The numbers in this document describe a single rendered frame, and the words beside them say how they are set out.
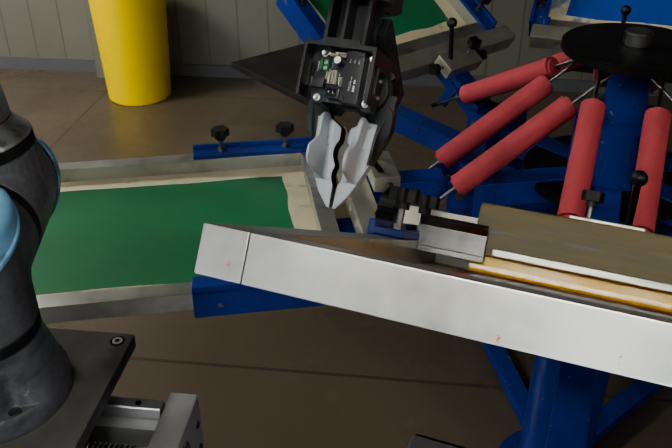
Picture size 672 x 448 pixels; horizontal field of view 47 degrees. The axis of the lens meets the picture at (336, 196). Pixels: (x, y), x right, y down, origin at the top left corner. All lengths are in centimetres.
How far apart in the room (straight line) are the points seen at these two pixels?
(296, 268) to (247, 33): 458
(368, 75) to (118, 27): 401
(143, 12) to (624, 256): 386
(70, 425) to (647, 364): 58
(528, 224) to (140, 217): 96
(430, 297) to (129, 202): 138
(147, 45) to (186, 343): 230
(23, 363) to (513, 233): 65
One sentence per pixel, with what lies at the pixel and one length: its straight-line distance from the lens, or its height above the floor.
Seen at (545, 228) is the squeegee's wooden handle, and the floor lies 128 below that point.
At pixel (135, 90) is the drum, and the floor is 11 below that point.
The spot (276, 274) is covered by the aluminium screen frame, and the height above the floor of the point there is 154.
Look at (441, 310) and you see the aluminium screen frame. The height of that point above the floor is 154.
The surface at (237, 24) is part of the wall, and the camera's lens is 508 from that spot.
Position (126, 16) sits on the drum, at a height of 57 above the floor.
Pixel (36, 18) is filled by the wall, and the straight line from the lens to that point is 556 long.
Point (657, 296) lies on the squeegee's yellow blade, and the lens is 111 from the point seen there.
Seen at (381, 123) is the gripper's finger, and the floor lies 154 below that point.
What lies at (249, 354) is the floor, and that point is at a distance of 281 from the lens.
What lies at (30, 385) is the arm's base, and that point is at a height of 130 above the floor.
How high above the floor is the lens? 185
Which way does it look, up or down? 30 degrees down
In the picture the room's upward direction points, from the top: straight up
